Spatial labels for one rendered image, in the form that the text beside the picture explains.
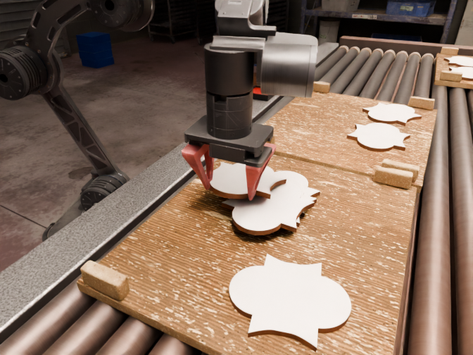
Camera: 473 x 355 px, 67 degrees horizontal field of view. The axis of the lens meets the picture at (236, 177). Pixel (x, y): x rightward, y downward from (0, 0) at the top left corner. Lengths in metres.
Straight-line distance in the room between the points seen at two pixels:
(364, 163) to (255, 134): 0.31
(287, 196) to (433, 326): 0.24
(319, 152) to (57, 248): 0.49
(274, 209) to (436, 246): 0.23
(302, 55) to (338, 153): 0.36
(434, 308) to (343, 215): 0.17
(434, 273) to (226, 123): 0.33
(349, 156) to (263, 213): 0.29
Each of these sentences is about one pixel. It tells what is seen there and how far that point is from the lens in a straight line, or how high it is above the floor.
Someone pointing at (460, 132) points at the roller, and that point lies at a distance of 0.99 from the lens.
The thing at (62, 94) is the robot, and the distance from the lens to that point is 1.72.
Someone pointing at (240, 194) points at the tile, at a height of 0.99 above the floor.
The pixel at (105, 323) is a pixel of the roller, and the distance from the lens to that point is 0.47.
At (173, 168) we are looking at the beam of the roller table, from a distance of 0.71.
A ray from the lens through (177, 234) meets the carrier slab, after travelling 0.52.
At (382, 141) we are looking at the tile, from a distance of 0.80.
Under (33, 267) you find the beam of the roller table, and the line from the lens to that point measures 0.56.
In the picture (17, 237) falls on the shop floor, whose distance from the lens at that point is 2.26.
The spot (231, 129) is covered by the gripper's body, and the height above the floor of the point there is 1.09.
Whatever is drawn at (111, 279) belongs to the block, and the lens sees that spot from 0.44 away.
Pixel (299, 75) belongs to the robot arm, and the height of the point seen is 1.16.
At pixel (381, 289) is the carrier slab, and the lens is 0.47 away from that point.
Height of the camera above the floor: 1.27
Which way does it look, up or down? 32 degrees down
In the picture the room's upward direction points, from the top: straight up
